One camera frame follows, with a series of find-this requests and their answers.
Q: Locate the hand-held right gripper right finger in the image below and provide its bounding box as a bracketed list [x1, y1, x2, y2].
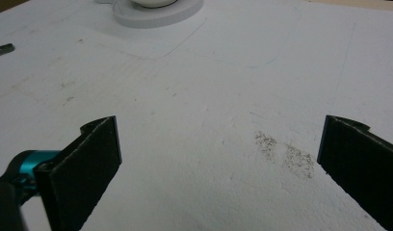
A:
[316, 115, 393, 231]

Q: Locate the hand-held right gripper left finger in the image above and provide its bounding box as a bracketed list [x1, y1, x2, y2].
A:
[34, 115, 123, 231]

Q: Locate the white cup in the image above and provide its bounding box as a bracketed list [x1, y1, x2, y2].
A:
[130, 0, 179, 9]

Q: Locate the grey round saucer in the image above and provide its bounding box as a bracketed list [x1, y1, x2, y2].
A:
[112, 0, 205, 30]

